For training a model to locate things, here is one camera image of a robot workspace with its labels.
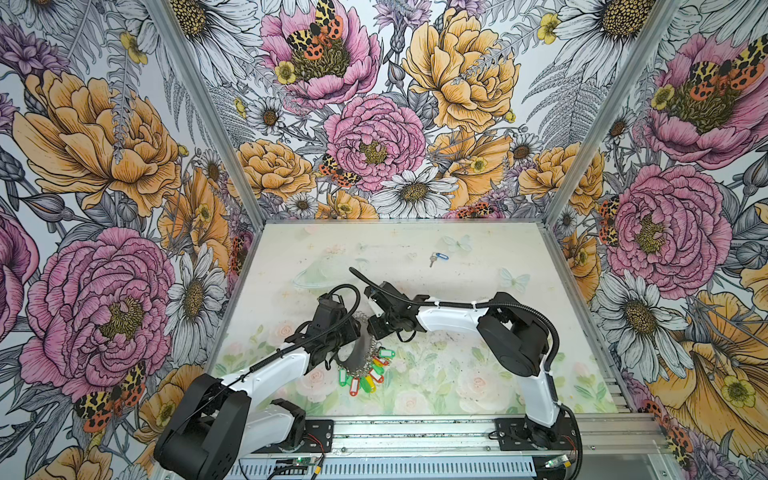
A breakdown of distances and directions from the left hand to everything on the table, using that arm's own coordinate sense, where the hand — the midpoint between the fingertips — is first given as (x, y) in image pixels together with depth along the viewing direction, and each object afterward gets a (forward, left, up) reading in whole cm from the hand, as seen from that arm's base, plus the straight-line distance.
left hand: (354, 335), depth 89 cm
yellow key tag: (-13, -5, -3) cm, 14 cm away
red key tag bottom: (-14, -1, -2) cm, 14 cm away
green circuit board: (-30, +10, -2) cm, 32 cm away
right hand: (0, -6, -2) cm, 6 cm away
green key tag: (-5, -10, -2) cm, 11 cm away
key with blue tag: (+32, -27, -3) cm, 42 cm away
